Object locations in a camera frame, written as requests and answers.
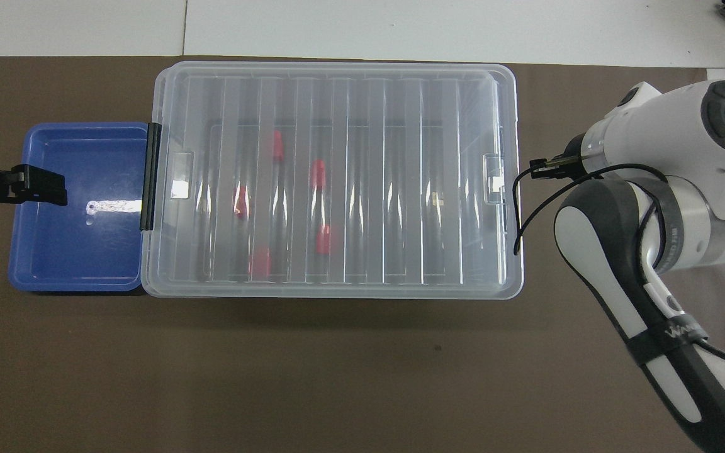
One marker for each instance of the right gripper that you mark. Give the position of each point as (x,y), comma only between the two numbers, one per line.
(575,151)

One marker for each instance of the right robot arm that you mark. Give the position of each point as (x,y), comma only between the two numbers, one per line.
(658,145)

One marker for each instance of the clear plastic storage box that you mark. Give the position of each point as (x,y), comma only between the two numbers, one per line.
(375,264)
(400,88)

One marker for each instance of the red block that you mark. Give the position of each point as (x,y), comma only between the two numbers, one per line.
(318,174)
(277,146)

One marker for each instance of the blue plastic tray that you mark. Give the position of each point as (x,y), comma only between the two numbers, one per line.
(79,251)

